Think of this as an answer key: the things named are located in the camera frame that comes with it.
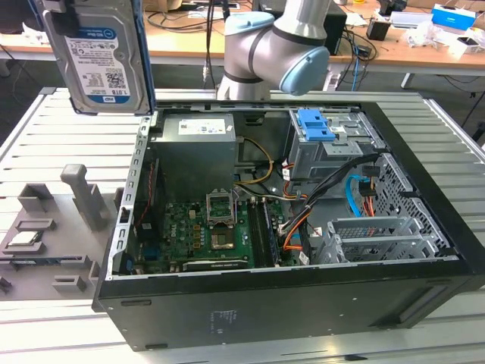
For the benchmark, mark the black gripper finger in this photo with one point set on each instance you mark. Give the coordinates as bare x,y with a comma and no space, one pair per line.
65,22

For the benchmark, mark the hard disk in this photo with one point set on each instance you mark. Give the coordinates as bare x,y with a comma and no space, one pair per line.
102,57

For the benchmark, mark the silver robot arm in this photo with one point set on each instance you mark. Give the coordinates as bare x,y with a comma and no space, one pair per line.
265,41

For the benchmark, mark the metal disk bay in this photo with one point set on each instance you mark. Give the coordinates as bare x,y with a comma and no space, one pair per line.
379,237

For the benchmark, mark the grey power supply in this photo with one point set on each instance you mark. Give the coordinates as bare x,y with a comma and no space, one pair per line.
193,159

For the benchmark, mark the silver CPU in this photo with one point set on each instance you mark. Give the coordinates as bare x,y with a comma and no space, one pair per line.
23,239

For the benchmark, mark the green motherboard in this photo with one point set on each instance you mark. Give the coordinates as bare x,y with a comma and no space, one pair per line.
182,227

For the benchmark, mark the grey parts rack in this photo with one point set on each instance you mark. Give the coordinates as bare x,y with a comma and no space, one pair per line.
38,273

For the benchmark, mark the blue plastic drive latch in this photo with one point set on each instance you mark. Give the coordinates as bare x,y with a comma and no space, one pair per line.
312,127

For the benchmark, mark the CPU socket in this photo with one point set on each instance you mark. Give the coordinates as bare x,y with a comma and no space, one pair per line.
223,240

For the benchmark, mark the black computer tower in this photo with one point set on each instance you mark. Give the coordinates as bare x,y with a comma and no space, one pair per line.
337,30

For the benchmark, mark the white power strip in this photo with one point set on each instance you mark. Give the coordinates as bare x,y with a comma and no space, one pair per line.
332,82

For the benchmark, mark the metal drive cage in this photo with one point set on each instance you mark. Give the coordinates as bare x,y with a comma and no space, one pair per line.
310,159

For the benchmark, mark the black RAM slot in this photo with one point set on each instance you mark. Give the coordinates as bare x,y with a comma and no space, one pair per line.
254,231
263,235

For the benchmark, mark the black graphics card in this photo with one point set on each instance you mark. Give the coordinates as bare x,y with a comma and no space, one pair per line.
212,265

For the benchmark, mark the green RAM stick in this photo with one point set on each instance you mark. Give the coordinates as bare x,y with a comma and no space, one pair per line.
273,235

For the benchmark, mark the small black box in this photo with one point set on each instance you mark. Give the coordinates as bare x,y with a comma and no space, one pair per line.
378,29

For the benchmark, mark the black PC case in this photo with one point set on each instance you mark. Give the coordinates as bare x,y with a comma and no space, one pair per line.
265,303

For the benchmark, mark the wooden desk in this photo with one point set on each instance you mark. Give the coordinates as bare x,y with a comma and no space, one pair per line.
417,53

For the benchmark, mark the blue cardboard box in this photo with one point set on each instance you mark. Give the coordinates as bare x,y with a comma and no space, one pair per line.
452,17

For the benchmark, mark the small white box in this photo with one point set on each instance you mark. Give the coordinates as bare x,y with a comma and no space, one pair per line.
469,45

